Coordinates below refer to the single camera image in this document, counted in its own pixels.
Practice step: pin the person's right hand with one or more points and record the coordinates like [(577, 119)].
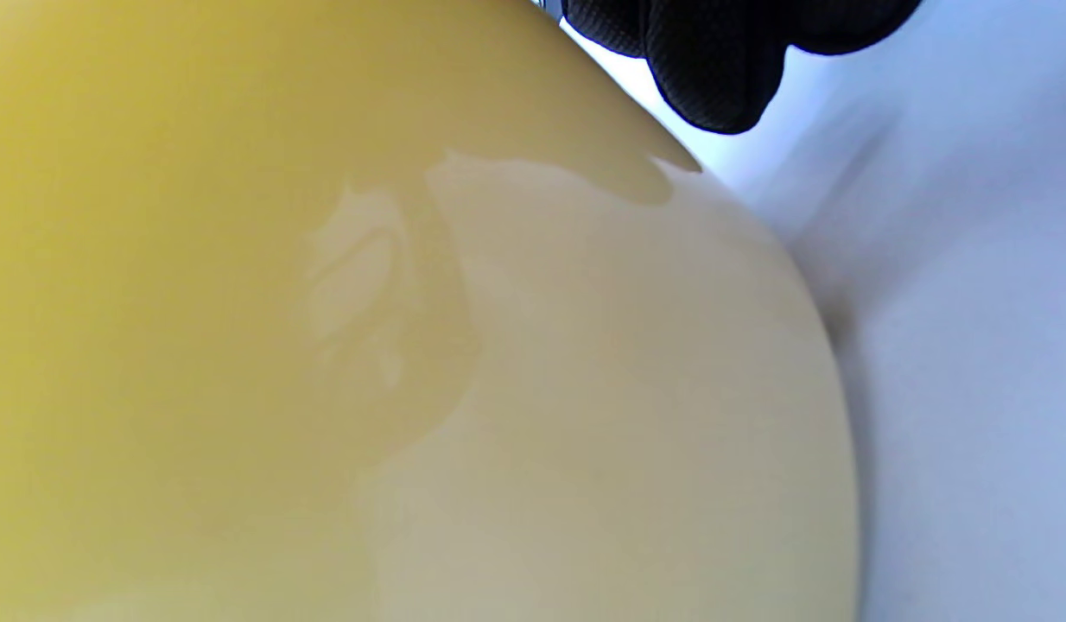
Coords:
[(714, 52)]

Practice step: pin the yellow round bowl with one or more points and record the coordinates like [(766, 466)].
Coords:
[(395, 345)]

